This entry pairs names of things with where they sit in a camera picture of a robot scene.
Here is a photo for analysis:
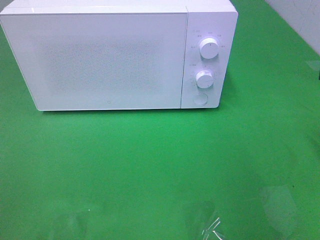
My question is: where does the round door release button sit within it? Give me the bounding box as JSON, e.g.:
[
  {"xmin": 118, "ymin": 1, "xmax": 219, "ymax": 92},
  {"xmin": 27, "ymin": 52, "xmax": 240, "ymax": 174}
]
[{"xmin": 193, "ymin": 93, "xmax": 208, "ymax": 106}]

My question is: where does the white timer knob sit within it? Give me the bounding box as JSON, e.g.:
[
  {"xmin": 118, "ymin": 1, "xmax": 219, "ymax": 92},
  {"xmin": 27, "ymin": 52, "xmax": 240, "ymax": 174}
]
[{"xmin": 195, "ymin": 70, "xmax": 214, "ymax": 89}]

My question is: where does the white microwave door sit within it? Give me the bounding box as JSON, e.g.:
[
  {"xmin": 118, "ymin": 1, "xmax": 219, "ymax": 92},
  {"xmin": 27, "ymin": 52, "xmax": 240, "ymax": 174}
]
[{"xmin": 0, "ymin": 13, "xmax": 187, "ymax": 111}]

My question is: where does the upper white power knob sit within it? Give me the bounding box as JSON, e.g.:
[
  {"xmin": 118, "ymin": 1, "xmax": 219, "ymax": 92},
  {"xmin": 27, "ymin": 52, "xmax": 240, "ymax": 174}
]
[{"xmin": 199, "ymin": 37, "xmax": 219, "ymax": 59}]

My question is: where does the white microwave oven body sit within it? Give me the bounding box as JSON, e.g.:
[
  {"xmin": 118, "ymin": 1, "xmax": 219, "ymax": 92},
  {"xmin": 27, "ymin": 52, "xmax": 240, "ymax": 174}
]
[{"xmin": 0, "ymin": 0, "xmax": 238, "ymax": 109}]

